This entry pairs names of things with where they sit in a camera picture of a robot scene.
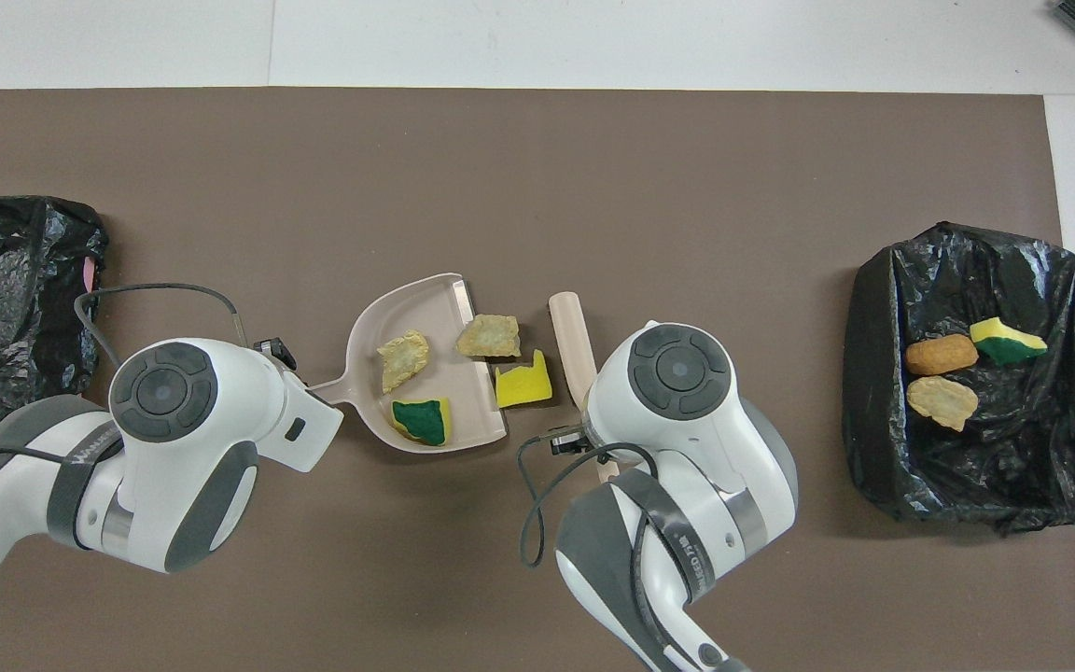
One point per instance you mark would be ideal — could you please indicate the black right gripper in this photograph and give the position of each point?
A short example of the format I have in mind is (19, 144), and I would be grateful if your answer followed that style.
(569, 440)

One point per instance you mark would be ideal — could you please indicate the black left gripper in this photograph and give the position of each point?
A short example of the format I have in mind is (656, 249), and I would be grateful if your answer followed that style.
(278, 353)

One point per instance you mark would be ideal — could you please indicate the beige hand brush black bristles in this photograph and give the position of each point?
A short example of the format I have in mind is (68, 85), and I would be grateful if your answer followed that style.
(570, 336)

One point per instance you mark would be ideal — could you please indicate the beige plastic dustpan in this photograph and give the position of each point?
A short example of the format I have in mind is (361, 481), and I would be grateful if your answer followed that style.
(463, 411)

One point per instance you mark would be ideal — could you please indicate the beige sponge chunk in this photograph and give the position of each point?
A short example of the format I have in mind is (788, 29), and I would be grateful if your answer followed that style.
(489, 336)
(402, 359)
(942, 401)

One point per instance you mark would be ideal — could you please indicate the green yellow sponge piece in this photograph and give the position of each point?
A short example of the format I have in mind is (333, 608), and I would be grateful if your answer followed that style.
(421, 420)

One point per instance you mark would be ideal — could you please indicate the brown bread roll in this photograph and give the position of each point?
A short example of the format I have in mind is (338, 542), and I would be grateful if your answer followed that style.
(942, 355)

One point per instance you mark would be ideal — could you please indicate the yellow green sponge wedge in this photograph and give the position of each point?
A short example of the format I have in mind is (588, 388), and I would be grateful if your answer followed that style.
(1009, 341)

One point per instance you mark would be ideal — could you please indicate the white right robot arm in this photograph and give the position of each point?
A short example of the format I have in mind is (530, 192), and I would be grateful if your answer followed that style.
(687, 448)

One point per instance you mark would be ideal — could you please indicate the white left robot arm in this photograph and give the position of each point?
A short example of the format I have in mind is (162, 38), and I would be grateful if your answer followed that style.
(183, 467)

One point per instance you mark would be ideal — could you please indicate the brown table mat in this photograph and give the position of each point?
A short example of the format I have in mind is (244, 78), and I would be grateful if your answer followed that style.
(780, 579)

